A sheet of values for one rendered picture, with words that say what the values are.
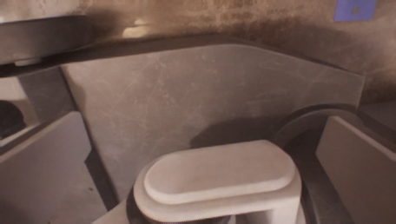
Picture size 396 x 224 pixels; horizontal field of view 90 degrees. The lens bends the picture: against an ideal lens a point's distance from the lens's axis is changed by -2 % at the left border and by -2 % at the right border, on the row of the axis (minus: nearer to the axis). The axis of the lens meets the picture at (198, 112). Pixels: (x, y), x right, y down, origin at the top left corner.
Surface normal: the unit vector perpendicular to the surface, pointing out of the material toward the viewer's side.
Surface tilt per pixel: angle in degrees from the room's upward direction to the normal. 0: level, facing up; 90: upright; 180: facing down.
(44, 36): 43
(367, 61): 0
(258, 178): 90
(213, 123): 0
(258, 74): 0
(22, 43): 31
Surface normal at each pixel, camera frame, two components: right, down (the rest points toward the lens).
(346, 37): 0.07, 0.45
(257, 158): -0.11, -0.89
